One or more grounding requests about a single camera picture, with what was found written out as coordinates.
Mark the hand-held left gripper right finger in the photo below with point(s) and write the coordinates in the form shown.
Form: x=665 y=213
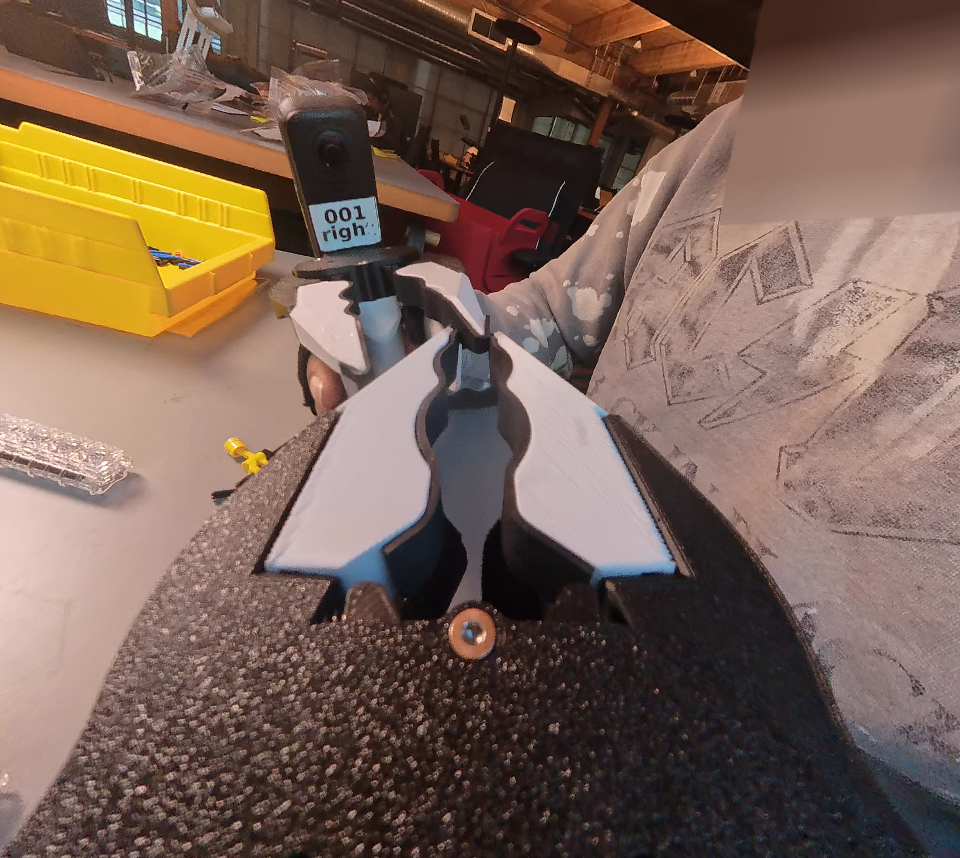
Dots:
x=585 y=483

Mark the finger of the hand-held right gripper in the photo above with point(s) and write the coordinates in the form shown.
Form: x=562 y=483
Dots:
x=326 y=326
x=442 y=288

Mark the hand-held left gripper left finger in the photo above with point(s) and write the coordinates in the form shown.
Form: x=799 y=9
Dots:
x=352 y=483

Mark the person's right forearm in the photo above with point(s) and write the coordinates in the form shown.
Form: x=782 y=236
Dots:
x=555 y=303

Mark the grey desk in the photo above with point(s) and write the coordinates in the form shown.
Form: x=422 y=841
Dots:
x=150 y=573

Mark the person's right hand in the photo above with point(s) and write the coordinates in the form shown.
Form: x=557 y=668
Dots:
x=321 y=389

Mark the long wooden table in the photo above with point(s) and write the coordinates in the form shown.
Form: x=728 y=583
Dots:
x=337 y=168

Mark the red plastic chair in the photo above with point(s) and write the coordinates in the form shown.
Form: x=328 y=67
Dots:
x=487 y=243

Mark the heap of blue black parts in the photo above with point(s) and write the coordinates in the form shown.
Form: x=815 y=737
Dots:
x=176 y=257

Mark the clear plastic bags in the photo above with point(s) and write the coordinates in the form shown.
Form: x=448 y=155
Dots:
x=176 y=78

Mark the air vent grille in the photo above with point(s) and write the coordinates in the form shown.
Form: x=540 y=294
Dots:
x=487 y=23

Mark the black floor lamp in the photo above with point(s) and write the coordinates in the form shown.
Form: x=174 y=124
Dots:
x=521 y=37

